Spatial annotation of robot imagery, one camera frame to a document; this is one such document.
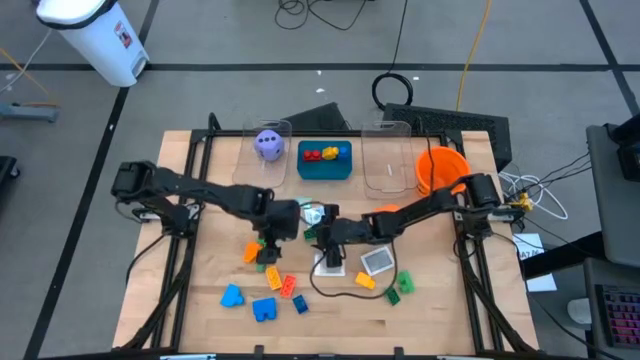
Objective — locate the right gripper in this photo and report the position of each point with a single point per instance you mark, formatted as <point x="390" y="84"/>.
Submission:
<point x="347" y="232"/>

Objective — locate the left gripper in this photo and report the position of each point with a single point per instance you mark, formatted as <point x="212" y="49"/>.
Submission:
<point x="282" y="220"/>

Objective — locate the orange long brick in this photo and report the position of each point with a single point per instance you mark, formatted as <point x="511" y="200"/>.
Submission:
<point x="288" y="286"/>

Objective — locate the red toy block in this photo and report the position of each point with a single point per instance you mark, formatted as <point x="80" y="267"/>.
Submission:
<point x="312" y="155"/>

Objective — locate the yellow toy block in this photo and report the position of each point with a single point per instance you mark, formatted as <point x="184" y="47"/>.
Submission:
<point x="330" y="153"/>

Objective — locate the purple foam dice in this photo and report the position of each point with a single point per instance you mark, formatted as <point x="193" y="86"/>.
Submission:
<point x="269" y="145"/>

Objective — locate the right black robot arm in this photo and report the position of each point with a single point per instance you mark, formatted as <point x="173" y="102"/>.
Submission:
<point x="430" y="200"/>

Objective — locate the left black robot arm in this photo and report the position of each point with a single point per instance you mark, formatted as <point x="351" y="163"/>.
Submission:
<point x="200" y="190"/>

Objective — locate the small green square brick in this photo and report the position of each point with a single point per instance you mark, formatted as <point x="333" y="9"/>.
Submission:
<point x="260" y="268"/>

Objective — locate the orange single-stud block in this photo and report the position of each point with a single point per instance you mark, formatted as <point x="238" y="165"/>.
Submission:
<point x="251" y="251"/>

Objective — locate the yellow single-stud block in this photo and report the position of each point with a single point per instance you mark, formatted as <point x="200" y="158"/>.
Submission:
<point x="365" y="280"/>

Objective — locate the blue-patterned playing card deck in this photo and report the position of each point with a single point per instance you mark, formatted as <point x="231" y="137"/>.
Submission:
<point x="314" y="216"/>

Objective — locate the blue two-stud block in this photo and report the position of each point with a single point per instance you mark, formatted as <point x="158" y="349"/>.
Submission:
<point x="264" y="309"/>

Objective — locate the light blue single-stud block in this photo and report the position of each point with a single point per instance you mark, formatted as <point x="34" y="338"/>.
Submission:
<point x="232" y="296"/>

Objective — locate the dark blue brick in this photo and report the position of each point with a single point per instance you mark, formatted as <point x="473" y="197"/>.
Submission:
<point x="300" y="304"/>

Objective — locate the mint flat brick plate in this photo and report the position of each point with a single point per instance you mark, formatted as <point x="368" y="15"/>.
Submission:
<point x="302" y="201"/>

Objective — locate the dark green brick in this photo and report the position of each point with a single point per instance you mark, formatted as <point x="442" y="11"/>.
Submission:
<point x="392" y="296"/>

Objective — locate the green studded toy block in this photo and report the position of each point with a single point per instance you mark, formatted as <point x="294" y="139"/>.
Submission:
<point x="405" y="281"/>

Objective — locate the clear plastic container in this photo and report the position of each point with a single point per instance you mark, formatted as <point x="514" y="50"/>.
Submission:
<point x="387" y="175"/>
<point x="250" y="175"/>

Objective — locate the teal plastic bin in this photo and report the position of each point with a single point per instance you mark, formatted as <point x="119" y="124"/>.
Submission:
<point x="325" y="170"/>

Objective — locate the orange pumpkin bucket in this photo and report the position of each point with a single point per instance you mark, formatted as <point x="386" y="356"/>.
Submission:
<point x="440" y="170"/>

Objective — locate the black flat panel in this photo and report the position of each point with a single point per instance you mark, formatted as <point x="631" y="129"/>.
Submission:
<point x="320" y="119"/>

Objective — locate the white paper sheet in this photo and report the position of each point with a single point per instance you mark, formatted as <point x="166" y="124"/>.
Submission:
<point x="529" y="245"/>
<point x="542" y="282"/>

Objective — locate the white computer mouse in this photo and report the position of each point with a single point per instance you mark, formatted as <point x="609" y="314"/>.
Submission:
<point x="580" y="310"/>

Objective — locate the black floor object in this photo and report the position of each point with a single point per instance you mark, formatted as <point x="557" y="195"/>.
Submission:
<point x="7" y="170"/>

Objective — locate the dark grey desk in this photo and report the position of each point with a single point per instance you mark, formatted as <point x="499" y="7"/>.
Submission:
<point x="610" y="275"/>

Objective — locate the white trash bin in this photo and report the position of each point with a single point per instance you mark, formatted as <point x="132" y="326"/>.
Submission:
<point x="95" y="40"/>

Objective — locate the grey floor stand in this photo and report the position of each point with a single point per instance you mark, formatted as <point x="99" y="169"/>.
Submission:
<point x="27" y="111"/>

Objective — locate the computer keyboard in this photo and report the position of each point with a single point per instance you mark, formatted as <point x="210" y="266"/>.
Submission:
<point x="622" y="315"/>

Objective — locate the black desk device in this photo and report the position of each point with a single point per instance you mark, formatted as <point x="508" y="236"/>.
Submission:
<point x="627" y="145"/>

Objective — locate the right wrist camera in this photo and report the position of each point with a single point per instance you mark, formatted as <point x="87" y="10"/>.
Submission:
<point x="331" y="211"/>

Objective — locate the black table frame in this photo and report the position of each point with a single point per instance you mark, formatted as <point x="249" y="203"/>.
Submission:
<point x="350" y="133"/>

